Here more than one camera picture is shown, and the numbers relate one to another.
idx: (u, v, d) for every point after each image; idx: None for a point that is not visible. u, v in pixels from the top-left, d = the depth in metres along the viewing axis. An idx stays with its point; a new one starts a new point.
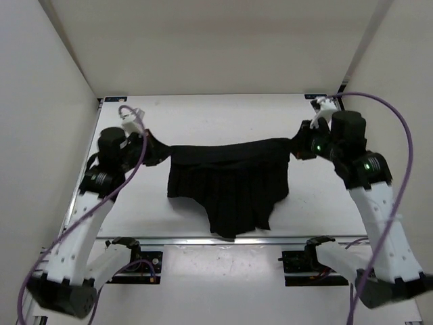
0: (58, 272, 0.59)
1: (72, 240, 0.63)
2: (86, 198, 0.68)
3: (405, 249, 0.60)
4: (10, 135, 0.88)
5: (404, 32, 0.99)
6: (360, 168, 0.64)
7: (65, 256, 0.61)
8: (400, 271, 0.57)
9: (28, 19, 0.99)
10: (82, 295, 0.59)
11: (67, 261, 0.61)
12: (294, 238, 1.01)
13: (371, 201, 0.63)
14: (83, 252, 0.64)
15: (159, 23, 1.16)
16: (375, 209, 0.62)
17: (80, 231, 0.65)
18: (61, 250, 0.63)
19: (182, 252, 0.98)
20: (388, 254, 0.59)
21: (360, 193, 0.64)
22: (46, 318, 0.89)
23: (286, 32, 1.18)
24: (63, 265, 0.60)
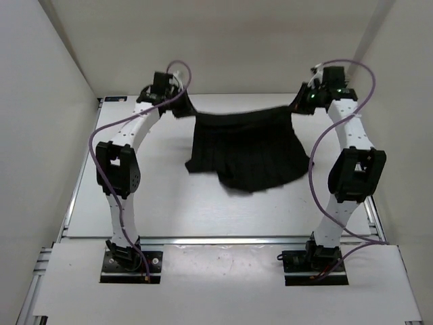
0: (122, 140, 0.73)
1: (132, 124, 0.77)
2: (144, 103, 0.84)
3: (362, 133, 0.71)
4: (9, 136, 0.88)
5: (406, 32, 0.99)
6: (334, 91, 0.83)
7: (127, 133, 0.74)
8: (356, 143, 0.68)
9: (27, 19, 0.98)
10: (134, 169, 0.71)
11: (129, 136, 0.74)
12: (293, 238, 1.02)
13: (339, 107, 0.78)
14: (138, 141, 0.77)
15: (159, 23, 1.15)
16: (341, 111, 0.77)
17: (137, 122, 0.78)
18: (123, 129, 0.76)
19: (181, 252, 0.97)
20: (348, 135, 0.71)
21: (331, 106, 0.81)
22: (46, 318, 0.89)
23: (287, 32, 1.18)
24: (126, 137, 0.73)
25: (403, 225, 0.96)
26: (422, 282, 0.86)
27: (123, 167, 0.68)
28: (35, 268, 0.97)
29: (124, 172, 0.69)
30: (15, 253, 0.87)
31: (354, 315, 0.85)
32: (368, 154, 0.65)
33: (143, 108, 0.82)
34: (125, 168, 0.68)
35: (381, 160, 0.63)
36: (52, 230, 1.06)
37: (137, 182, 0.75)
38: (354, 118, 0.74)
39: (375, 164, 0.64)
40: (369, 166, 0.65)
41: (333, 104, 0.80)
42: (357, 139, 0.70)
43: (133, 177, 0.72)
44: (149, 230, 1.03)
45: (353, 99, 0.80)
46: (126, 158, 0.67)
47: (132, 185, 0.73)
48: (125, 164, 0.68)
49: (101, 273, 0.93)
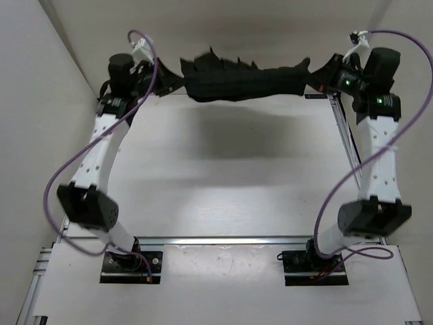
0: (85, 177, 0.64)
1: (95, 152, 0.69)
2: (105, 118, 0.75)
3: (390, 177, 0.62)
4: (10, 136, 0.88)
5: (404, 33, 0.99)
6: (373, 101, 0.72)
7: (91, 167, 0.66)
8: (379, 191, 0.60)
9: (28, 19, 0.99)
10: (108, 206, 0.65)
11: (93, 170, 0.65)
12: (294, 238, 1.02)
13: (372, 129, 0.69)
14: (105, 170, 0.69)
15: (159, 24, 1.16)
16: (373, 137, 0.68)
17: (101, 149, 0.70)
18: (86, 161, 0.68)
19: (181, 252, 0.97)
20: (373, 176, 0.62)
21: (365, 122, 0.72)
22: (45, 318, 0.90)
23: (286, 32, 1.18)
24: (89, 174, 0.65)
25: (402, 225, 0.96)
26: (422, 282, 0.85)
27: (93, 211, 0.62)
28: (35, 268, 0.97)
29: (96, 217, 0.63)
30: (15, 253, 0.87)
31: (354, 315, 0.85)
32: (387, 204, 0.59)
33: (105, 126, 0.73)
34: (96, 210, 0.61)
35: (401, 218, 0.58)
36: (53, 230, 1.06)
37: (114, 215, 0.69)
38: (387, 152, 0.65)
39: (396, 219, 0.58)
40: (388, 215, 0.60)
41: (367, 124, 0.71)
42: (384, 185, 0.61)
43: (109, 213, 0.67)
44: (148, 231, 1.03)
45: (394, 118, 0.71)
46: (96, 203, 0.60)
47: (111, 222, 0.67)
48: (95, 208, 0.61)
49: (101, 274, 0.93)
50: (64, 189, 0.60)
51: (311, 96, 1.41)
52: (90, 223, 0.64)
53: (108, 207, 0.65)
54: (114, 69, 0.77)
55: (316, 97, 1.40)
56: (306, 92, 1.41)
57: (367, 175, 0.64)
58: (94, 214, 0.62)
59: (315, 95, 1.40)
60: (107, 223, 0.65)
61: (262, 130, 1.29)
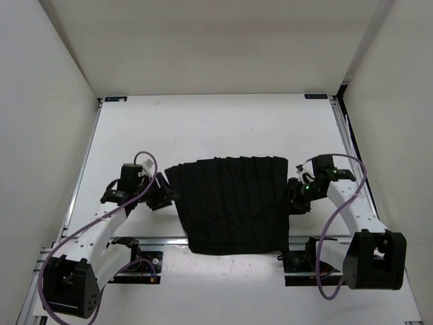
0: (77, 254, 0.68)
1: (92, 232, 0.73)
2: (107, 204, 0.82)
3: (371, 214, 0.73)
4: (10, 136, 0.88)
5: (406, 32, 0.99)
6: (329, 171, 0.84)
7: (86, 244, 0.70)
8: (367, 227, 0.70)
9: (28, 19, 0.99)
10: (92, 290, 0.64)
11: (87, 246, 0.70)
12: (295, 239, 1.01)
13: (339, 187, 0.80)
14: (99, 248, 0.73)
15: (159, 23, 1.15)
16: (342, 191, 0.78)
17: (99, 229, 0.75)
18: (81, 238, 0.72)
19: (182, 252, 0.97)
20: (356, 215, 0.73)
21: (331, 187, 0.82)
22: (46, 318, 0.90)
23: (287, 32, 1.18)
24: (82, 248, 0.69)
25: (403, 225, 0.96)
26: (423, 282, 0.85)
27: (76, 291, 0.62)
28: (36, 268, 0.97)
29: (76, 298, 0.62)
30: (15, 254, 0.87)
31: (354, 315, 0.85)
32: (384, 238, 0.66)
33: (107, 210, 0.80)
34: (78, 291, 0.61)
35: (399, 247, 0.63)
36: (53, 230, 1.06)
37: (95, 301, 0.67)
38: (358, 199, 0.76)
39: (396, 250, 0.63)
40: (385, 252, 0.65)
41: (333, 185, 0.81)
42: (367, 220, 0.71)
43: (90, 298, 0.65)
44: (148, 231, 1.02)
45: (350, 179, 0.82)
46: (79, 282, 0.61)
47: (89, 308, 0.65)
48: (78, 288, 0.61)
49: None
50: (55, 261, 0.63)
51: (311, 96, 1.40)
52: (66, 308, 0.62)
53: (90, 290, 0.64)
54: (125, 170, 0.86)
55: (315, 97, 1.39)
56: (306, 91, 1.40)
57: (350, 218, 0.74)
58: (75, 295, 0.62)
59: (315, 95, 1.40)
60: (83, 308, 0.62)
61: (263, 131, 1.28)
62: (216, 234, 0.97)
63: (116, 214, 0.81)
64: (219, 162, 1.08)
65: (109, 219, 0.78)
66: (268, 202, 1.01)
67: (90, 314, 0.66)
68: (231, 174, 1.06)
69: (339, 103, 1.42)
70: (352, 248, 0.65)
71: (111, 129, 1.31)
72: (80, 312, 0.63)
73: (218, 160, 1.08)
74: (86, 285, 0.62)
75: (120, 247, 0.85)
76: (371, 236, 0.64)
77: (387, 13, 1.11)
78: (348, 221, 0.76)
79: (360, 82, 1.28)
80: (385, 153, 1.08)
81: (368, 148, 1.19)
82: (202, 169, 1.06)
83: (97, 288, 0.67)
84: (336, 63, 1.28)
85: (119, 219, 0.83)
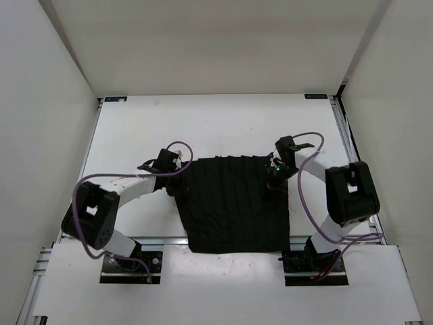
0: (109, 187, 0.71)
1: (126, 179, 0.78)
2: (142, 170, 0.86)
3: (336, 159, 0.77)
4: (9, 137, 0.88)
5: (404, 33, 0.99)
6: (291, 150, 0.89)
7: (118, 184, 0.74)
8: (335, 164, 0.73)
9: (28, 19, 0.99)
10: (109, 223, 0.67)
11: (119, 185, 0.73)
12: (294, 239, 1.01)
13: (302, 153, 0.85)
14: (123, 198, 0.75)
15: (158, 24, 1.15)
16: (306, 154, 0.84)
17: (132, 179, 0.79)
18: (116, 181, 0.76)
19: (182, 252, 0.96)
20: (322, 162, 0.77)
21: (298, 158, 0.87)
22: (46, 318, 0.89)
23: (287, 32, 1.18)
24: (115, 186, 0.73)
25: (402, 224, 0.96)
26: (423, 282, 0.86)
27: (99, 214, 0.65)
28: (35, 268, 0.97)
29: (97, 223, 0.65)
30: (15, 253, 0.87)
31: (354, 315, 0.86)
32: (352, 171, 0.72)
33: (140, 172, 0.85)
34: (102, 214, 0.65)
35: (362, 170, 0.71)
36: (52, 230, 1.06)
37: (105, 240, 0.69)
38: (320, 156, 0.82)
39: (362, 177, 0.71)
40: (356, 183, 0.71)
41: (298, 154, 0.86)
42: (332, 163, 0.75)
43: (103, 233, 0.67)
44: (150, 231, 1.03)
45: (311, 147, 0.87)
46: (107, 204, 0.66)
47: (99, 242, 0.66)
48: (103, 210, 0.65)
49: (101, 274, 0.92)
50: (90, 185, 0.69)
51: (311, 96, 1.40)
52: (85, 232, 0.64)
53: (109, 221, 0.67)
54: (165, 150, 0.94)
55: (315, 97, 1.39)
56: (306, 92, 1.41)
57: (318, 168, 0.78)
58: (97, 219, 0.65)
59: (314, 95, 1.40)
60: (97, 237, 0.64)
61: (262, 131, 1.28)
62: (218, 233, 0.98)
63: (149, 179, 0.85)
64: (222, 161, 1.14)
65: (142, 179, 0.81)
66: (268, 201, 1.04)
67: (99, 246, 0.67)
68: (231, 173, 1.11)
69: (339, 103, 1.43)
70: (327, 185, 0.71)
71: (111, 129, 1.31)
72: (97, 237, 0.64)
73: (220, 160, 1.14)
74: (110, 211, 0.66)
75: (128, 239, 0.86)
76: (337, 169, 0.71)
77: (386, 13, 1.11)
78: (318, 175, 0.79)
79: (358, 83, 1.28)
80: (383, 153, 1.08)
81: (367, 148, 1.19)
82: (204, 170, 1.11)
83: (111, 227, 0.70)
84: (335, 63, 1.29)
85: (149, 183, 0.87)
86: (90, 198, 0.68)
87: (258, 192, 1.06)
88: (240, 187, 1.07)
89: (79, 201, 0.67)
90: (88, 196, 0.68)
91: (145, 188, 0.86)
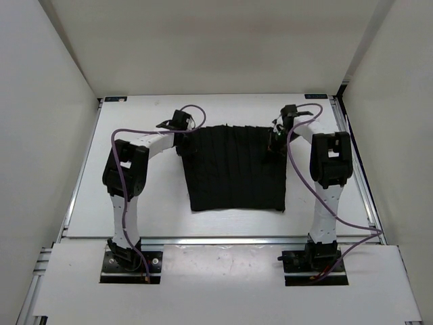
0: (138, 143, 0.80)
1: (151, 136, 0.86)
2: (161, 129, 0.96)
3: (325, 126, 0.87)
4: (10, 137, 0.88)
5: (406, 32, 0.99)
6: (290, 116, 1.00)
7: (145, 140, 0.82)
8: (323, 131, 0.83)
9: (28, 19, 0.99)
10: (144, 172, 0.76)
11: (145, 141, 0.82)
12: (295, 239, 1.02)
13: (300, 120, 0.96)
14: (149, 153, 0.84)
15: (158, 24, 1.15)
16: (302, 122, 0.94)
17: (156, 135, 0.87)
18: (143, 138, 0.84)
19: (182, 252, 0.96)
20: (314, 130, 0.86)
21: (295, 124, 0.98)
22: (46, 318, 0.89)
23: (287, 32, 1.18)
24: (142, 142, 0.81)
25: (402, 224, 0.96)
26: (423, 282, 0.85)
27: (135, 166, 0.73)
28: (35, 268, 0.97)
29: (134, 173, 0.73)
30: (15, 253, 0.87)
31: (354, 315, 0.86)
32: (336, 139, 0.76)
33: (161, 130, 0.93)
34: (138, 166, 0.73)
35: (345, 139, 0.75)
36: (52, 230, 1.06)
37: (141, 188, 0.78)
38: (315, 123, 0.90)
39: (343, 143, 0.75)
40: (338, 149, 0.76)
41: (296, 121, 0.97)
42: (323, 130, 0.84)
43: (140, 181, 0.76)
44: (150, 230, 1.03)
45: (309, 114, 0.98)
46: (142, 156, 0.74)
47: (137, 189, 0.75)
48: (139, 162, 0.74)
49: (101, 274, 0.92)
50: (122, 142, 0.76)
51: (311, 96, 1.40)
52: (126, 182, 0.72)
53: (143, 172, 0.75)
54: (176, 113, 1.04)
55: (315, 97, 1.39)
56: (306, 92, 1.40)
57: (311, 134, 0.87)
58: (134, 169, 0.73)
59: (315, 95, 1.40)
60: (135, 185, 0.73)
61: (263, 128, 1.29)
62: (215, 201, 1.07)
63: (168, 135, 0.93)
64: (226, 131, 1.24)
65: (164, 135, 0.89)
66: (266, 164, 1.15)
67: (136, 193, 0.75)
68: (234, 140, 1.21)
69: (339, 103, 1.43)
70: (312, 148, 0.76)
71: (111, 129, 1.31)
72: (136, 185, 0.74)
73: (225, 128, 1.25)
74: (144, 162, 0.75)
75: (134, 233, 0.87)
76: (323, 135, 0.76)
77: (387, 13, 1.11)
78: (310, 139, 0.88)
79: (359, 82, 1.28)
80: (384, 152, 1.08)
81: (368, 147, 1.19)
82: (211, 140, 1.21)
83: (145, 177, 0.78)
84: (335, 63, 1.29)
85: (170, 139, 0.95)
86: (124, 154, 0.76)
87: (258, 157, 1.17)
88: (241, 152, 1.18)
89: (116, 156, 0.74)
90: (122, 151, 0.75)
91: (168, 143, 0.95)
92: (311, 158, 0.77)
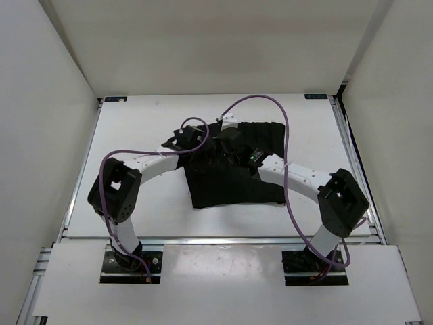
0: (132, 164, 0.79)
1: (150, 157, 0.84)
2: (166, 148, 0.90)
3: (310, 171, 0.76)
4: (10, 137, 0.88)
5: (405, 33, 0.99)
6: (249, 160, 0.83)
7: (141, 162, 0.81)
8: (319, 182, 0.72)
9: (28, 20, 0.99)
10: (130, 198, 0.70)
11: (141, 164, 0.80)
12: (295, 239, 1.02)
13: (269, 167, 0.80)
14: (147, 172, 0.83)
15: (158, 24, 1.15)
16: (275, 168, 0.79)
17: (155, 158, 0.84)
18: (141, 158, 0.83)
19: (182, 252, 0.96)
20: (303, 181, 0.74)
21: (262, 172, 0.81)
22: (46, 318, 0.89)
23: (287, 32, 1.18)
24: (138, 164, 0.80)
25: (402, 225, 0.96)
26: (423, 282, 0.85)
27: (120, 191, 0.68)
28: (35, 268, 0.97)
29: (116, 202, 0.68)
30: (15, 254, 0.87)
31: (354, 315, 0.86)
32: (335, 181, 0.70)
33: (164, 150, 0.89)
34: (122, 191, 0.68)
35: (347, 178, 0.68)
36: (52, 230, 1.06)
37: (127, 214, 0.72)
38: (290, 166, 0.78)
39: (346, 185, 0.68)
40: (343, 191, 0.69)
41: (263, 170, 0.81)
42: (312, 178, 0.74)
43: (126, 207, 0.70)
44: (150, 230, 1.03)
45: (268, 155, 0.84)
46: (131, 182, 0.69)
47: (122, 215, 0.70)
48: (125, 187, 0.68)
49: (101, 274, 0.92)
50: (116, 162, 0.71)
51: (311, 96, 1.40)
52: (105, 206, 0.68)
53: (130, 199, 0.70)
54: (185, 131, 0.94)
55: (315, 97, 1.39)
56: (306, 92, 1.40)
57: (300, 185, 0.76)
58: (119, 195, 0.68)
59: (315, 95, 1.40)
60: (118, 212, 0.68)
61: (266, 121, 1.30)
62: (214, 200, 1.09)
63: (171, 157, 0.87)
64: None
65: (164, 157, 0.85)
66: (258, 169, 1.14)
67: (120, 221, 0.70)
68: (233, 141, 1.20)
69: (339, 103, 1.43)
70: (321, 204, 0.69)
71: (111, 130, 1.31)
72: (119, 214, 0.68)
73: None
74: (132, 189, 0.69)
75: (134, 239, 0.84)
76: (329, 189, 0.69)
77: (386, 13, 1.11)
78: (299, 189, 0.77)
79: (359, 83, 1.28)
80: (384, 153, 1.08)
81: (367, 147, 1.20)
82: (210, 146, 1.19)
83: (134, 202, 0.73)
84: (335, 63, 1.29)
85: (172, 162, 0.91)
86: (116, 174, 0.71)
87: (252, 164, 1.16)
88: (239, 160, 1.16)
89: (105, 176, 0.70)
90: (114, 171, 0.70)
91: (168, 166, 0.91)
92: (323, 208, 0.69)
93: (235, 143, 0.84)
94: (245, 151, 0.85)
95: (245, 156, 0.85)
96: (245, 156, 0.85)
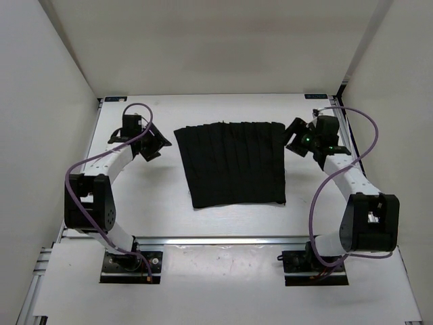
0: (95, 172, 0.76)
1: (106, 158, 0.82)
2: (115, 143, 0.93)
3: (365, 181, 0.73)
4: (10, 137, 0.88)
5: (405, 33, 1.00)
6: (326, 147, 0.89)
7: (101, 166, 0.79)
8: (362, 190, 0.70)
9: (28, 19, 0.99)
10: (110, 203, 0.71)
11: (103, 168, 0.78)
12: (297, 239, 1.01)
13: (336, 160, 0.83)
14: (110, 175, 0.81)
15: (158, 24, 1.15)
16: (338, 163, 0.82)
17: (110, 156, 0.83)
18: (96, 163, 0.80)
19: (182, 252, 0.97)
20: (351, 183, 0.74)
21: (327, 160, 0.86)
22: (45, 319, 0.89)
23: (287, 32, 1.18)
24: (99, 168, 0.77)
25: (403, 225, 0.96)
26: (423, 281, 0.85)
27: (99, 199, 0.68)
28: (36, 268, 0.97)
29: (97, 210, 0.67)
30: (15, 253, 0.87)
31: (354, 315, 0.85)
32: (379, 201, 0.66)
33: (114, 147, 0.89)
34: (101, 198, 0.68)
35: (391, 206, 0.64)
36: (52, 231, 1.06)
37: (112, 220, 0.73)
38: (351, 169, 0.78)
39: (388, 211, 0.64)
40: (381, 215, 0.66)
41: (329, 159, 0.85)
42: (362, 185, 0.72)
43: (108, 213, 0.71)
44: (149, 230, 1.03)
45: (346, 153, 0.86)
46: (103, 187, 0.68)
47: (108, 223, 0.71)
48: (101, 193, 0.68)
49: (101, 274, 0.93)
50: (78, 176, 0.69)
51: (311, 96, 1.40)
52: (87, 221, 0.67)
53: (109, 204, 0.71)
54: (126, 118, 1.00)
55: (315, 97, 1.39)
56: (306, 92, 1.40)
57: (347, 186, 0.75)
58: (97, 204, 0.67)
59: (315, 95, 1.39)
60: (104, 219, 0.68)
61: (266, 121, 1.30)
62: (214, 199, 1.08)
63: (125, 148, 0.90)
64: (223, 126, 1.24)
65: (119, 152, 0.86)
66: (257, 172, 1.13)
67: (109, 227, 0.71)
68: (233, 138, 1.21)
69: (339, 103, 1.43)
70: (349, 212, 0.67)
71: (111, 130, 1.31)
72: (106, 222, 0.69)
73: (222, 124, 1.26)
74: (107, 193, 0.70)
75: (125, 236, 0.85)
76: (367, 199, 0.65)
77: (386, 13, 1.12)
78: (346, 191, 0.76)
79: (359, 83, 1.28)
80: (383, 152, 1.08)
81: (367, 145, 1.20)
82: (210, 138, 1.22)
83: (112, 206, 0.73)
84: (335, 63, 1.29)
85: (128, 154, 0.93)
86: (82, 188, 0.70)
87: (252, 164, 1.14)
88: (231, 158, 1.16)
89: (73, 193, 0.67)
90: (78, 186, 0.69)
91: (126, 158, 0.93)
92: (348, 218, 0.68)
93: (326, 128, 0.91)
94: (329, 140, 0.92)
95: (325, 145, 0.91)
96: (326, 144, 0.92)
